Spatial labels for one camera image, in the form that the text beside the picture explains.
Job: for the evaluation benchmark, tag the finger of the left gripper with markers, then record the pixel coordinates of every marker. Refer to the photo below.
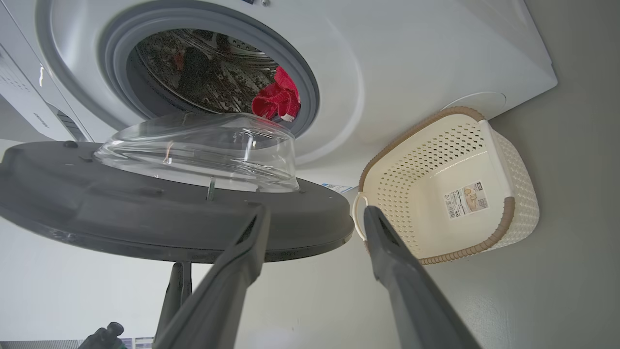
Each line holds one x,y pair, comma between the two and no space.
187,281
173,295

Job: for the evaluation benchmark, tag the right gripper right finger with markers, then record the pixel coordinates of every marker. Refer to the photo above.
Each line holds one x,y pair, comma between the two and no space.
407,295

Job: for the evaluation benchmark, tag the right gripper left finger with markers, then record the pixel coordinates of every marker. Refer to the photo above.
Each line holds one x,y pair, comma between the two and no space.
227,291

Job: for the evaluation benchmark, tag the dark round glass washer door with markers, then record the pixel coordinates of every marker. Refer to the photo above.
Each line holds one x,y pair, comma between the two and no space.
121,218

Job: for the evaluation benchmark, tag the red and white garment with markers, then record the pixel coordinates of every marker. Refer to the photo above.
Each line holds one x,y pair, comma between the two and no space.
276,99

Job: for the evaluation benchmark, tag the cream laundry basket brown rim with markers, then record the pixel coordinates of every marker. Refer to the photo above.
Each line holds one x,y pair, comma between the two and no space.
426,213

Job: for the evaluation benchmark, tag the white barcode basket sticker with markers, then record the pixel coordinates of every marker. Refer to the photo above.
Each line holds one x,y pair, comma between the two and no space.
466,199

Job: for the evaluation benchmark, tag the white front-load washing machine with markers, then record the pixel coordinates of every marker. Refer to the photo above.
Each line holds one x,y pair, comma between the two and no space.
411,72

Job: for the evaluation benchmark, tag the blue energy label sticker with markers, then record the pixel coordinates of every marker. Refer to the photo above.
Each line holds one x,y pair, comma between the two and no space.
336,187

